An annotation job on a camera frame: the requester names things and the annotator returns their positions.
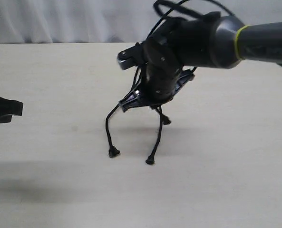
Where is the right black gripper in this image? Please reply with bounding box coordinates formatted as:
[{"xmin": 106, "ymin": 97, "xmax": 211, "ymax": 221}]
[{"xmin": 118, "ymin": 64, "xmax": 194, "ymax": 112}]

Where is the yellow band on arm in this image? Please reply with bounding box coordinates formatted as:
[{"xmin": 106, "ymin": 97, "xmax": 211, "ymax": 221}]
[{"xmin": 233, "ymin": 25, "xmax": 252, "ymax": 60}]

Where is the right robot arm, grey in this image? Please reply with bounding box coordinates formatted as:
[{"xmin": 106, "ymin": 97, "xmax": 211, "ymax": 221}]
[{"xmin": 118, "ymin": 15, "xmax": 282, "ymax": 111}]

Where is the white curtain backdrop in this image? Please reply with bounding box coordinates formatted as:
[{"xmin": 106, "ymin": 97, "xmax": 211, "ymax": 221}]
[{"xmin": 0, "ymin": 0, "xmax": 282, "ymax": 44}]

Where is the right wrist camera, grey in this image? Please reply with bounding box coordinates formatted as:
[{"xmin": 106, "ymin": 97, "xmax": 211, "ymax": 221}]
[{"xmin": 117, "ymin": 42, "xmax": 148, "ymax": 70}]

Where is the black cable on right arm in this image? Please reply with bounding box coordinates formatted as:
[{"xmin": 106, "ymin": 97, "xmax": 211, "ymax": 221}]
[{"xmin": 145, "ymin": 0, "xmax": 238, "ymax": 43}]

